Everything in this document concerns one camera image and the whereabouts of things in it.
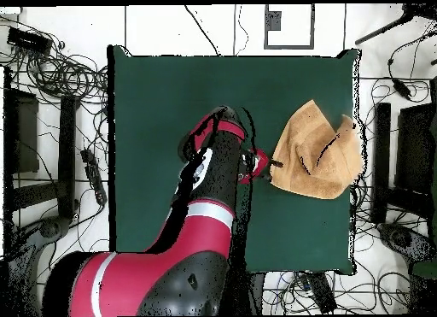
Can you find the tan terry towel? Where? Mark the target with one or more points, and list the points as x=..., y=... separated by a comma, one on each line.
x=307, y=142

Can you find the black hub box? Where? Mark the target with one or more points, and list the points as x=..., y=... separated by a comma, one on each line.
x=29, y=40

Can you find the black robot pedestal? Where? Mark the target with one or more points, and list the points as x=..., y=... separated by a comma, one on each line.
x=254, y=293

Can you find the black tripod leg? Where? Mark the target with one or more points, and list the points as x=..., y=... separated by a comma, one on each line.
x=382, y=30

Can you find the black power strip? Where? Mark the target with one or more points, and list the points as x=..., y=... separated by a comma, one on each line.
x=94, y=175
x=321, y=293

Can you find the dark green table cloth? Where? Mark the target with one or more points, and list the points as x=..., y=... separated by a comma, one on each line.
x=153, y=125

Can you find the grey square floor frame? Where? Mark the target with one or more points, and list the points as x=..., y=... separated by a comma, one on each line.
x=273, y=21

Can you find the grey round stand base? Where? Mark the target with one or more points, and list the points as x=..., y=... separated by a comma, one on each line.
x=403, y=238
x=49, y=228

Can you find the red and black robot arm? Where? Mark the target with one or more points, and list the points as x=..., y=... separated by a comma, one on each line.
x=205, y=235

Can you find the dark green object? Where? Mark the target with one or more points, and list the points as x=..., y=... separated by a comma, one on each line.
x=425, y=269

